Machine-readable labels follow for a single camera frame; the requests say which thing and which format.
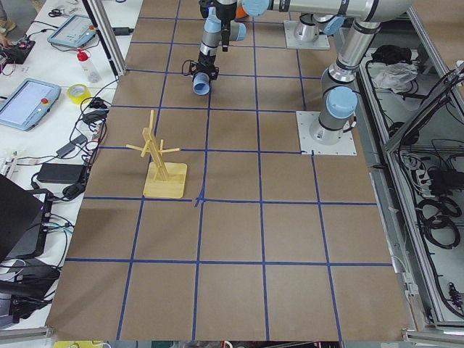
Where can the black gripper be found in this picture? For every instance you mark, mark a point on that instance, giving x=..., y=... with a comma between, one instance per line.
x=206, y=61
x=228, y=11

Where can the light blue plastic cup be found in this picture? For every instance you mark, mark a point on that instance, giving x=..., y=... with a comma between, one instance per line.
x=201, y=84

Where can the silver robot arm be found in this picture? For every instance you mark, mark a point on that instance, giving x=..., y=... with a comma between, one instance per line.
x=339, y=99
x=211, y=39

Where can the wooden cup rack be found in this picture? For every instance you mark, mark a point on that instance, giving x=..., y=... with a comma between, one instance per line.
x=165, y=180

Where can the orange can with silver lid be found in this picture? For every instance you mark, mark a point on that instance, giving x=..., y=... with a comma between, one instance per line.
x=240, y=12

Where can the red capped squeeze bottle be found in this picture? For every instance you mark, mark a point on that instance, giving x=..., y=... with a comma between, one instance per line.
x=88, y=67

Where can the yellow tape roll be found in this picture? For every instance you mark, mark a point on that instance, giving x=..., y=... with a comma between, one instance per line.
x=79, y=93

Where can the far teach pendant tablet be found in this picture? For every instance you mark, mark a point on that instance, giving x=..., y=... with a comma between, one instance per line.
x=74, y=33

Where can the teach pendant tablet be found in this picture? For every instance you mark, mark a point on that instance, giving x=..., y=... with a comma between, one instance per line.
x=29, y=103
x=74, y=33

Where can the crumpled white cloth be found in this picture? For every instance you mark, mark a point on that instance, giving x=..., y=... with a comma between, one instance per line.
x=397, y=77

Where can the near teach pendant tablet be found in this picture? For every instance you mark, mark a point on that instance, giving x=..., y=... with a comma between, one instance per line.
x=29, y=103

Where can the black power adapter brick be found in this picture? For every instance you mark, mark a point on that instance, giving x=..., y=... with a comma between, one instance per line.
x=60, y=173

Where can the black laptop computer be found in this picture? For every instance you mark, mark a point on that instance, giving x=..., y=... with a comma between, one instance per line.
x=24, y=214

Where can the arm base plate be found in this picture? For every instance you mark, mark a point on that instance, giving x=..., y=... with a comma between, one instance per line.
x=314, y=139
x=302, y=36

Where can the aluminium frame post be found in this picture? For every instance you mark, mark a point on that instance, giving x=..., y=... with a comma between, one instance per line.
x=98, y=16

